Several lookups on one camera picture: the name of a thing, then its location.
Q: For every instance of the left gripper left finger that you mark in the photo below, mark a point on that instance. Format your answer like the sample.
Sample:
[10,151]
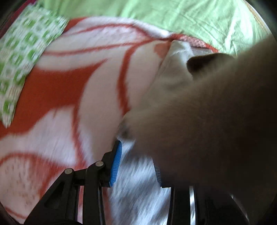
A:
[59,205]

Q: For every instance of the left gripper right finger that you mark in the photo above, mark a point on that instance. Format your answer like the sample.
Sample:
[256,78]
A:
[182,203]

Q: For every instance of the grey knit sweater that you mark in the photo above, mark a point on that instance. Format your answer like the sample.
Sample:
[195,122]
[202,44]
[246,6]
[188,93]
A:
[218,131]

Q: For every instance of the orange white floral blanket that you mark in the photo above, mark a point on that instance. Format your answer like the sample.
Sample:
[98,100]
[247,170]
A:
[74,99]

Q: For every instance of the green white checkered pillow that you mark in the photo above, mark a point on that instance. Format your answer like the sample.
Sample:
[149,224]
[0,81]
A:
[21,46]

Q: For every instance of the green quilt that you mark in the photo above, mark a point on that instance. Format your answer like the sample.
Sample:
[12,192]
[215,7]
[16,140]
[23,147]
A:
[229,26]

